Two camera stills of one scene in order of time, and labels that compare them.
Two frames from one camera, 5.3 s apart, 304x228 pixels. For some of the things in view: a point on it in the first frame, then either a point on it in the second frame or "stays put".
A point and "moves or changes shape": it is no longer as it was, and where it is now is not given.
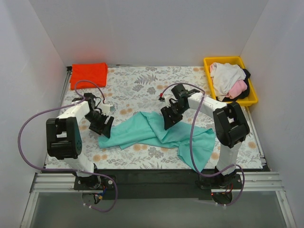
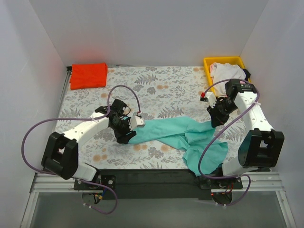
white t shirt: [223, 76] stays put
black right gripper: [172, 114] to [217, 116]
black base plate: [155, 184] stays put
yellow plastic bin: [251, 97] stays put
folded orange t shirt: [96, 72] stays put
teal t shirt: [146, 127] moves or changes shape
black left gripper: [101, 121] to [123, 134]
